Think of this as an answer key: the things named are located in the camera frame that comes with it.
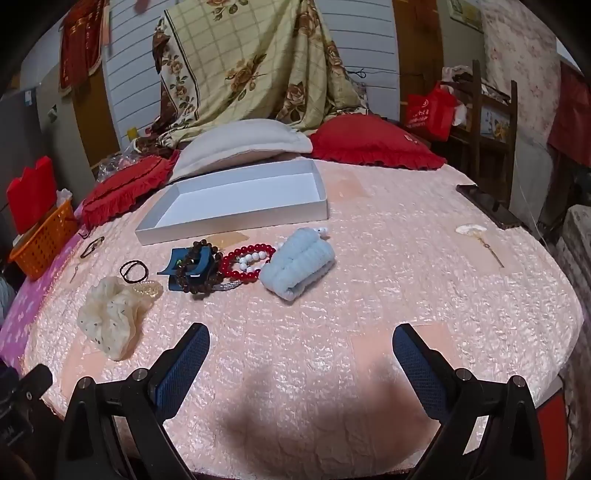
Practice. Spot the red hanging cloth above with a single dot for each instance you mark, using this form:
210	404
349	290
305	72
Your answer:
81	41

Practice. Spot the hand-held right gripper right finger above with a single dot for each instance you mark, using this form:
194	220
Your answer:
415	369

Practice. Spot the blue hair claw clip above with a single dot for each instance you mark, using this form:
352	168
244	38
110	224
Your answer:
178	256

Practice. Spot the dark wooden chair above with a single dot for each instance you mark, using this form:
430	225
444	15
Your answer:
475	138

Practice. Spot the black smartphone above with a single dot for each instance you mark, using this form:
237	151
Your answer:
489	205

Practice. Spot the floral beige blanket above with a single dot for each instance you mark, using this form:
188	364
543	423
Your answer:
258	60

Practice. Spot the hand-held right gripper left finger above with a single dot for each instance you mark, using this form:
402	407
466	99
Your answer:
184	369

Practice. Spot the pink quilted bedspread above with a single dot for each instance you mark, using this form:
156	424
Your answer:
369	286

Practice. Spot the cream dotted scrunchie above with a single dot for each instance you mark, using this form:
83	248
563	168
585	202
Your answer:
111	314

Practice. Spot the yellow-capped bottle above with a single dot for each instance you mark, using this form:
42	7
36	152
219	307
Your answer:
132	133

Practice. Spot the light blue fluffy scrunchie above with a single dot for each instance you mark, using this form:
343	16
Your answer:
300	263

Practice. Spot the white tissue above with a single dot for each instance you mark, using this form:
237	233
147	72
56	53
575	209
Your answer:
63	196

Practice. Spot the purple patterned sheet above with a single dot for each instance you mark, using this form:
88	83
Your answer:
23	314

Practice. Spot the pearl flower hair stick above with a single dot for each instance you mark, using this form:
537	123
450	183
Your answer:
466	229

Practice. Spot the dark red curtain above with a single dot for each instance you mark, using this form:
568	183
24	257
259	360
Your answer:
572	115

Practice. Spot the orange plastic basket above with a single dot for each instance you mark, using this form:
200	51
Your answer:
46	240

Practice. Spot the small red ruffled pillow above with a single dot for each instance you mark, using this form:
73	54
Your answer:
124	184

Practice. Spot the orange flat patch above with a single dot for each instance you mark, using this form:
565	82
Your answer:
226	239

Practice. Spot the white shallow cardboard box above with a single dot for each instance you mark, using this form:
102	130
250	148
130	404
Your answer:
240	198

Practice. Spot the thin metal hairpin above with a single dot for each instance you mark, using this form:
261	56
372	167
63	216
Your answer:
75	273

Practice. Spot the red shopping bag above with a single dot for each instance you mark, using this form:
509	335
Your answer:
429	113

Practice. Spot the large red ruffled pillow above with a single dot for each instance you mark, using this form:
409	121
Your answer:
369	138

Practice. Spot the white pillow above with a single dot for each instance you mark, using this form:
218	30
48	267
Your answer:
240	143

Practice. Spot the brown wooden door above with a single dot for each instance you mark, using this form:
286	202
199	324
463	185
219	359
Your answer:
97	124

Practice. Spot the grey refrigerator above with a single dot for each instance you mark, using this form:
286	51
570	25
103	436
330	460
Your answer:
23	134

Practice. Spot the clear plastic bag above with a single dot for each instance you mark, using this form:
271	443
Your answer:
115	161

